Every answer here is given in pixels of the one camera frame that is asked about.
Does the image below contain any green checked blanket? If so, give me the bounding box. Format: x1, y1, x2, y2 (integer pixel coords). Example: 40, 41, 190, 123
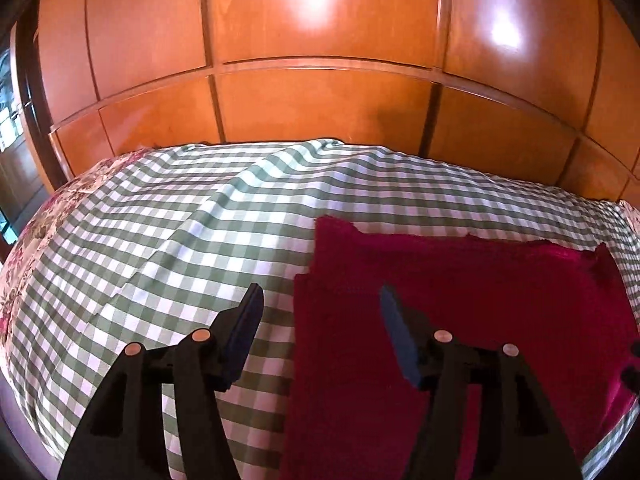
0, 139, 640, 480

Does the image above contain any wooden wardrobe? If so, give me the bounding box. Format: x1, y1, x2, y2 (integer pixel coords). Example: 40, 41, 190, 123
10, 0, 640, 203

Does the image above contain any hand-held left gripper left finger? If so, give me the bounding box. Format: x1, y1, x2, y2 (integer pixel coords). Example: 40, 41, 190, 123
57, 282, 265, 480

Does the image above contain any red knitted sweater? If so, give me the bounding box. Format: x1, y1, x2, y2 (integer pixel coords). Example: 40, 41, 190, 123
280, 215, 640, 480

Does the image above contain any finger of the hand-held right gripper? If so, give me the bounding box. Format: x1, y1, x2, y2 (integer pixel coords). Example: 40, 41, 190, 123
619, 340, 640, 394

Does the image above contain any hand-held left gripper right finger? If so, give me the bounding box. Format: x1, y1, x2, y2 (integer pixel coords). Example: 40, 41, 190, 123
379, 285, 584, 480

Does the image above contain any floral bed sheet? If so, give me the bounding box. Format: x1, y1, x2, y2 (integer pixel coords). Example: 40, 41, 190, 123
0, 147, 151, 353

